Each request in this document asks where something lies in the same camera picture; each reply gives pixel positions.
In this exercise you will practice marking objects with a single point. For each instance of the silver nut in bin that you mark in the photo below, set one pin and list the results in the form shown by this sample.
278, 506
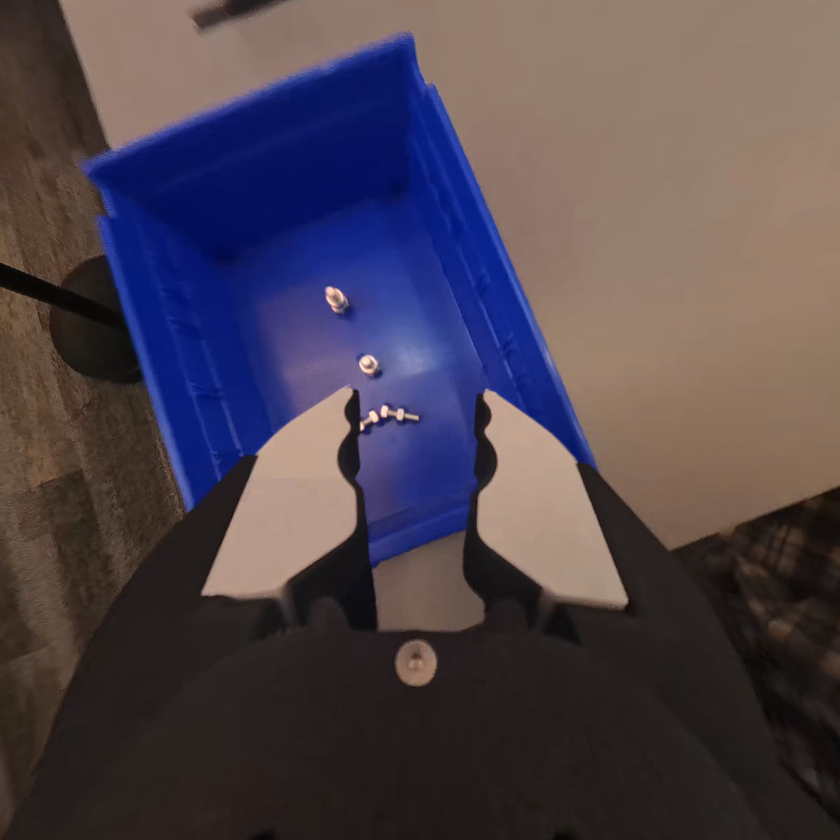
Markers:
369, 365

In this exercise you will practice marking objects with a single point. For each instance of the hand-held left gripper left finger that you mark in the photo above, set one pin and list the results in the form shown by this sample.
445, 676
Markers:
295, 512

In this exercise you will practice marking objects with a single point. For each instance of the black round stand base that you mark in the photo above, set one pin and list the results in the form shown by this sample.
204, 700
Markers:
92, 328

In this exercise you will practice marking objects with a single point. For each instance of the silver bolt nut assembly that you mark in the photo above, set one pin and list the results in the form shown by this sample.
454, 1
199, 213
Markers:
371, 420
397, 414
336, 300

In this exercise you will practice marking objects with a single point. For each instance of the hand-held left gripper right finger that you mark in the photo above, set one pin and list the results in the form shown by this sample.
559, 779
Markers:
544, 518

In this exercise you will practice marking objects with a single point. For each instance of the blue parts bin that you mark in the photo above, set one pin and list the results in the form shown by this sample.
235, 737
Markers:
295, 164

